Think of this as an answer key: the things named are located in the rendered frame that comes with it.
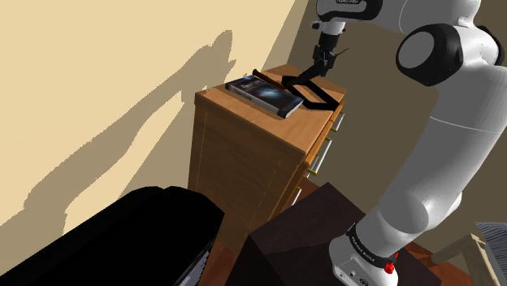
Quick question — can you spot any large black furniture piece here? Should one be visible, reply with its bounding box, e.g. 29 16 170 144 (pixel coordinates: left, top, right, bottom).
0 185 226 286

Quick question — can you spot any dark brown stick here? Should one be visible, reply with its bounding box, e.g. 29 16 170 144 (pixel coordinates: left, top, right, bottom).
252 68 287 91

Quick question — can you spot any light wooden furniture frame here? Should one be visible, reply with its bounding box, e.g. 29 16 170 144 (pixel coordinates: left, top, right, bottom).
431 221 507 286

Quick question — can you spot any wooden chest of drawers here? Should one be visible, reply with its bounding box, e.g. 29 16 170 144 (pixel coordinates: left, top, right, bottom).
187 64 349 255

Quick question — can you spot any dark book with galaxy cover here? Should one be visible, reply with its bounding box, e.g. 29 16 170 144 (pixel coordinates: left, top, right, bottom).
224 75 305 119

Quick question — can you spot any dark brown robot stand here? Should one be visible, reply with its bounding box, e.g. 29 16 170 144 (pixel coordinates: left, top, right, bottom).
224 181 443 286

